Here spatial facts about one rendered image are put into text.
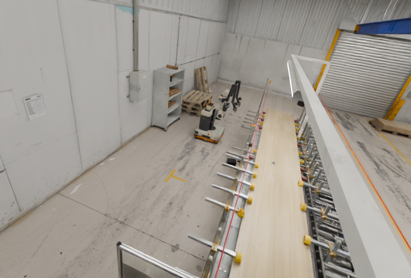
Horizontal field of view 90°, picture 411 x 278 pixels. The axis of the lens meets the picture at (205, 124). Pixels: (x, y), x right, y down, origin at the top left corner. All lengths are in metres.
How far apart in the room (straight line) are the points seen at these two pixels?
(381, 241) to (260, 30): 10.46
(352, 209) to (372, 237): 0.07
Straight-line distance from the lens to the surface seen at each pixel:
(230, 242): 2.68
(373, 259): 0.51
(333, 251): 2.66
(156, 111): 5.53
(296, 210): 2.93
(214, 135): 5.19
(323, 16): 10.84
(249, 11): 10.89
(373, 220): 0.60
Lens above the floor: 2.78
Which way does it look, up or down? 26 degrees down
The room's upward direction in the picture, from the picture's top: 10 degrees clockwise
